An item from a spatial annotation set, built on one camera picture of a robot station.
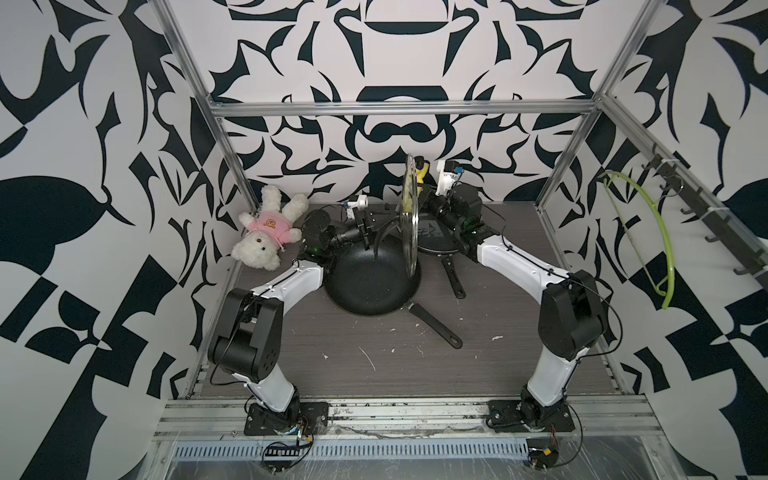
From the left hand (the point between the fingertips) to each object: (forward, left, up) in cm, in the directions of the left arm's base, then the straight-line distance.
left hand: (396, 212), depth 72 cm
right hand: (+12, -3, -1) cm, 13 cm away
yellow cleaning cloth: (+13, -7, +1) cm, 15 cm away
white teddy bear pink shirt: (+18, +40, -26) cm, 51 cm away
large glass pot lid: (0, -3, -1) cm, 3 cm away
